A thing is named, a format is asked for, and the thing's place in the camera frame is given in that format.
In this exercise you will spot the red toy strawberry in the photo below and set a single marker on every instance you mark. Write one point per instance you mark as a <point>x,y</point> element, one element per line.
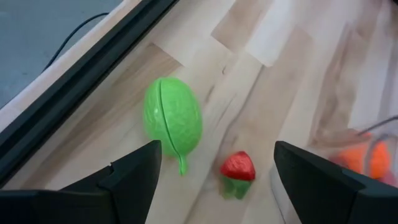
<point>237,166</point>

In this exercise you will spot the orange toy mandarin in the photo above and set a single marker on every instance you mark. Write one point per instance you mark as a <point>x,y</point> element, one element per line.
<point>377,158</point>

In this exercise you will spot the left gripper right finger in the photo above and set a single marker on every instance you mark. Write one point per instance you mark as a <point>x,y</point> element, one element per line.
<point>335,199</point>

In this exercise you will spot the light green toy melon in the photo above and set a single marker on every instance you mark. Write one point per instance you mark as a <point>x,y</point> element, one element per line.
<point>174,115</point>

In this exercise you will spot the clear plastic tupperware container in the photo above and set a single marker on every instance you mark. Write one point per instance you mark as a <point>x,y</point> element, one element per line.
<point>385,130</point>

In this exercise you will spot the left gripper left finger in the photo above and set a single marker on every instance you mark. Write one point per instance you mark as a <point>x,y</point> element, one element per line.
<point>77,202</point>

